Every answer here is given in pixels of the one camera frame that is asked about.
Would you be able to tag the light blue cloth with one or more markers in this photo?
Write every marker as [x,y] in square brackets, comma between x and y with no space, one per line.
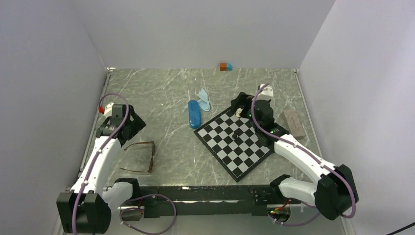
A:
[203,101]

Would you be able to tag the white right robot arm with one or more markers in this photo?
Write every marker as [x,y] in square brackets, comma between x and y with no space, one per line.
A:
[332,190]

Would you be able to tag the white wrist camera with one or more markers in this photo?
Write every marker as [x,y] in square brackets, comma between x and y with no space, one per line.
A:
[266,93]
[107,110]

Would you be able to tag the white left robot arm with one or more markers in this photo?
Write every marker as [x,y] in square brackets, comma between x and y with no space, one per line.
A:
[87,208]

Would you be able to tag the black base frame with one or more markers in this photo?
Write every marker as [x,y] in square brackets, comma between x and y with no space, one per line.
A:
[256,200]

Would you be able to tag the brown brick block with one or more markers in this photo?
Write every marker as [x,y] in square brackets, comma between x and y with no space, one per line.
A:
[294,123]

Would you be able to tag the brown sunglasses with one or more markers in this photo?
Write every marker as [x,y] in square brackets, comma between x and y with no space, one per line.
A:
[141,156]

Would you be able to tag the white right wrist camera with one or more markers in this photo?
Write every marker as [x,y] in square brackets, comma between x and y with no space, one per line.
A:
[266,93]

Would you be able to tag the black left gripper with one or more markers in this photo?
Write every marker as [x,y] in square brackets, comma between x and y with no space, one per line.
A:
[136,124]

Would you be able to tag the blue glasses case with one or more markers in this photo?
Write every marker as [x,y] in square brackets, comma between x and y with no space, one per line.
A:
[194,114]

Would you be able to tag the black white chessboard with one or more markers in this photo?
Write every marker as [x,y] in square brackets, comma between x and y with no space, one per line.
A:
[240,156]

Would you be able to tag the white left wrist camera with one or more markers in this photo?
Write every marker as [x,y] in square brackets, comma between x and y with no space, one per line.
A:
[107,110]

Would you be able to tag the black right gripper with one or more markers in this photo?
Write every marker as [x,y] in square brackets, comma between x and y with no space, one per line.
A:
[242,99]

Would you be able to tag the orange block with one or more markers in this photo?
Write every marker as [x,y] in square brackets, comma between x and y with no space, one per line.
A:
[223,67]

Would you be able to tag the cream chess piece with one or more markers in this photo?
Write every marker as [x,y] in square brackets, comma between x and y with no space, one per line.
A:
[238,112]

